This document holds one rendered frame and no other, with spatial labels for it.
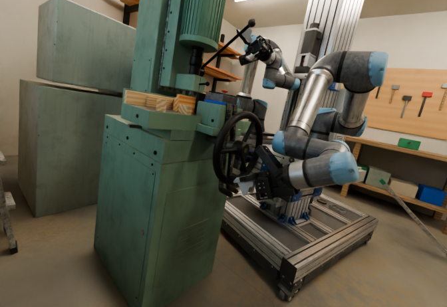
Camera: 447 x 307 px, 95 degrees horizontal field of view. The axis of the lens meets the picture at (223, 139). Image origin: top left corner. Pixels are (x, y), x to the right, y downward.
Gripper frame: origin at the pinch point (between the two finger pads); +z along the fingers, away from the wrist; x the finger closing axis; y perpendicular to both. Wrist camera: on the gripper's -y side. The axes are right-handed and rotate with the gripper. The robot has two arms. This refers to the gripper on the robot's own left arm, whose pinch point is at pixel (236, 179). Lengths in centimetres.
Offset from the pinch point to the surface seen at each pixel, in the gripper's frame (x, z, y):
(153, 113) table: -20.4, 12.2, -26.3
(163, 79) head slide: 0, 31, -53
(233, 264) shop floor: 46, 52, 53
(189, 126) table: -4.6, 13.8, -23.3
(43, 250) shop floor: -35, 116, 17
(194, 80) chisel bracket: 4.1, 14.5, -45.4
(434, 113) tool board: 338, -91, -26
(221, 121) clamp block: 2.5, 3.3, -22.4
